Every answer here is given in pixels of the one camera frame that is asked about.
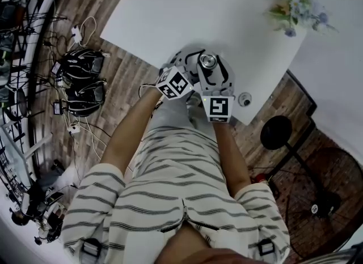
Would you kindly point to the pale flower bouquet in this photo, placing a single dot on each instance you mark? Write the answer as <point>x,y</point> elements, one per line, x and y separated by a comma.
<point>297,8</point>

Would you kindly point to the person's striped white shirt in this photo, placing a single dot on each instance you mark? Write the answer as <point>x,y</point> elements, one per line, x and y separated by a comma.
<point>175,178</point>

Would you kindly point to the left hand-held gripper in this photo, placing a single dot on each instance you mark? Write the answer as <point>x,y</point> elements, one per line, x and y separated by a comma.
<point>173,84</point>

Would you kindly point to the person's grey trousers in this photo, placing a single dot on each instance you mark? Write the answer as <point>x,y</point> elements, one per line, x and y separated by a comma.
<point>170,115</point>

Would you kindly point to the person's bare chest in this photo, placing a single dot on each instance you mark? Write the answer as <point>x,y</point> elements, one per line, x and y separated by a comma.
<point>184,246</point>

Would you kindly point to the small metal jar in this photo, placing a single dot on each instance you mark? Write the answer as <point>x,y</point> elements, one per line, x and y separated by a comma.
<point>200,66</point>

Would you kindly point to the person's light shoe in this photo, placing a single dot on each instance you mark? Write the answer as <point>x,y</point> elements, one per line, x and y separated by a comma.
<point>193,100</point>

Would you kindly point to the black standing fan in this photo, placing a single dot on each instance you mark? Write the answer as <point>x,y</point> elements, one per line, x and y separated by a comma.
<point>275,132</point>

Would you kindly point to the white table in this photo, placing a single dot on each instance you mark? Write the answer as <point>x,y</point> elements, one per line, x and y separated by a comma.
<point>184,10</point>

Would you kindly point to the small screen device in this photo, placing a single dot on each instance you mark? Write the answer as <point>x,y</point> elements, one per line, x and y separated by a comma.
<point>56,68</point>
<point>58,108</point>

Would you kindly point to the person's left forearm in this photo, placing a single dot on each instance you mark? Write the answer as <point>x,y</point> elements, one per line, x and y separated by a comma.
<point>129,136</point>

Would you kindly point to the person's right forearm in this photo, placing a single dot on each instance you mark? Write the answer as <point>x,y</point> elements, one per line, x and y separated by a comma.
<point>229,158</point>

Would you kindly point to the white power strip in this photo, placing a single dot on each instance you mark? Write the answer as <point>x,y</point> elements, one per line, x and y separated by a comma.
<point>76,33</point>
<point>74,129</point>

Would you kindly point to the black round stool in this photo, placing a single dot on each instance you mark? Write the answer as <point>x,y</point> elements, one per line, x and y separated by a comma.
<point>22,102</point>

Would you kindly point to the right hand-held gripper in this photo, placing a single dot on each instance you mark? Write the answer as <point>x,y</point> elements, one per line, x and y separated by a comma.
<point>218,108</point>

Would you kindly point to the white frame glass desk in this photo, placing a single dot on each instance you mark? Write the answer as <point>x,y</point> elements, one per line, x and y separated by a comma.
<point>15,155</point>

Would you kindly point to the round silver metal knob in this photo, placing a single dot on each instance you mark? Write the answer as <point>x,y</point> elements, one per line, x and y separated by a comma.
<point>207,60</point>

